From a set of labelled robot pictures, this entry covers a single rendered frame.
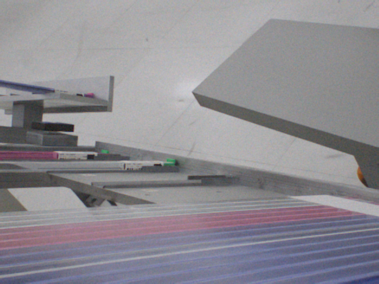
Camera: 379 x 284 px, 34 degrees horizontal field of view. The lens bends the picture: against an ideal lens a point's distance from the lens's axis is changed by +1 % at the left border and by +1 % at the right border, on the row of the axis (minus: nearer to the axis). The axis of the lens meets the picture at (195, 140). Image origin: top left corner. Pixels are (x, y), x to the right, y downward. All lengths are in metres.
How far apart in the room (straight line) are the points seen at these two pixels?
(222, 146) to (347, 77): 1.13
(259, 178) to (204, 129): 1.55
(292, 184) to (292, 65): 0.48
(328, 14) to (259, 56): 1.35
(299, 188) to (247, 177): 0.08
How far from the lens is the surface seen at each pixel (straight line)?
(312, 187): 0.66
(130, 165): 0.76
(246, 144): 2.06
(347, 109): 0.96
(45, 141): 0.92
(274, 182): 0.69
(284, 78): 1.10
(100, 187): 0.61
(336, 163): 1.82
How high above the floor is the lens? 1.16
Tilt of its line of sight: 31 degrees down
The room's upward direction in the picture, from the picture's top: 33 degrees counter-clockwise
